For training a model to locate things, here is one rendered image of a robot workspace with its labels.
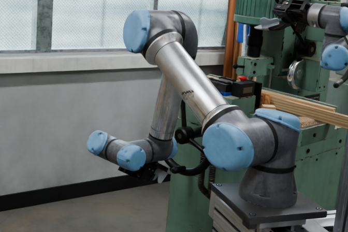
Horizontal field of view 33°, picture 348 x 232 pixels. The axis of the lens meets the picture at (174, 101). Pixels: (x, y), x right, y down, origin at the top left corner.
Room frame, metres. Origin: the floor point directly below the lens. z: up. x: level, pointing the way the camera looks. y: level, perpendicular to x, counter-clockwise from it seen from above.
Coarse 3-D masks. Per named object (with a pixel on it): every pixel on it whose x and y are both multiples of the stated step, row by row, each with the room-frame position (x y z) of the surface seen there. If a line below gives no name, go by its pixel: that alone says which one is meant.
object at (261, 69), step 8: (240, 56) 2.21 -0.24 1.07; (248, 56) 2.22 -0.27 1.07; (264, 56) 2.26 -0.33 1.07; (240, 64) 2.20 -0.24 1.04; (248, 64) 2.18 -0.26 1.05; (256, 64) 2.19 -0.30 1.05; (264, 64) 2.22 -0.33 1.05; (240, 72) 2.20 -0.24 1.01; (248, 72) 2.17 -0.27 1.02; (256, 72) 2.19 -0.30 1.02; (264, 72) 2.23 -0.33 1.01
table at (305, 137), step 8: (288, 112) 2.08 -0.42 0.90; (304, 128) 1.87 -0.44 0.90; (312, 128) 1.90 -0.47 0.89; (320, 128) 1.94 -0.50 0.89; (328, 128) 1.98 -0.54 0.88; (304, 136) 1.87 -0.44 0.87; (312, 136) 1.91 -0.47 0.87; (320, 136) 1.94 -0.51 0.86; (328, 136) 1.98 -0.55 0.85; (304, 144) 1.88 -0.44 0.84
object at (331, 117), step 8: (272, 96) 2.15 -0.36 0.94; (272, 104) 2.13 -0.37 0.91; (280, 104) 2.11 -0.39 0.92; (288, 104) 2.09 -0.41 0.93; (296, 104) 2.06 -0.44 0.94; (304, 104) 2.06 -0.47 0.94; (296, 112) 2.06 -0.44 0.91; (304, 112) 2.04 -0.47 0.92; (312, 112) 2.02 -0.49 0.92; (320, 112) 2.00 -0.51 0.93; (328, 112) 1.97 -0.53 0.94; (320, 120) 1.99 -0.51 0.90; (328, 120) 1.97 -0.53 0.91; (336, 120) 1.95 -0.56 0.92; (344, 120) 1.93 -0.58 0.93
